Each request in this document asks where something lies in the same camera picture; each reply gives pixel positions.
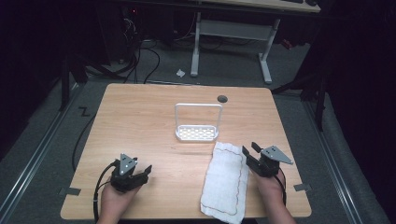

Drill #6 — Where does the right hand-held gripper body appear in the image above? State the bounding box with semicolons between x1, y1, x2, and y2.
245;145;294;179

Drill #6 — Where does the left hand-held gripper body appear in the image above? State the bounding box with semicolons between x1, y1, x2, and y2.
109;152;139;193

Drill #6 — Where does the white towel with red stitching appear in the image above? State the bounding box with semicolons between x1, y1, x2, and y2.
199;141;250;224

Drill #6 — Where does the white towel rack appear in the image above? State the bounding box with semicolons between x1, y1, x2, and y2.
174;102;224;144

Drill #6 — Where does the person's left hand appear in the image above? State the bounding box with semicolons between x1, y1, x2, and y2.
100;179;142;217

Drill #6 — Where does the person's right hand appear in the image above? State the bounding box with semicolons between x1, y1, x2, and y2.
250;169;288;203

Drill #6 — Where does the grey tape piece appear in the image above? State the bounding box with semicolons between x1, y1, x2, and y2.
292;183;313;192
58;186;82;197

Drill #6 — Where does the black metal stand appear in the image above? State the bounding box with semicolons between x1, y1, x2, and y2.
58;50;90;112
271;46;332;133

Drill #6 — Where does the desk with white legs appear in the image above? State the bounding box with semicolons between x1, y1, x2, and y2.
189;0;322;85

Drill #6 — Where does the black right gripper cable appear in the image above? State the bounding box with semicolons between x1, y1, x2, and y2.
274;167;288;207

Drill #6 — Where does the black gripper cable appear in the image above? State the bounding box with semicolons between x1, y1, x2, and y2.
92;160;121;224
274;167;288;207

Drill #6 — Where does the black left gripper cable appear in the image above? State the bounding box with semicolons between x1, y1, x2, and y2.
92;160;121;224

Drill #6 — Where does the metal floor rail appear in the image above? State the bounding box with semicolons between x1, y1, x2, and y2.
302;101;364;224
0;83;82;220

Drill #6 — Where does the bundle of black cables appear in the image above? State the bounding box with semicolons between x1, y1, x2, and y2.
120;7;162;85

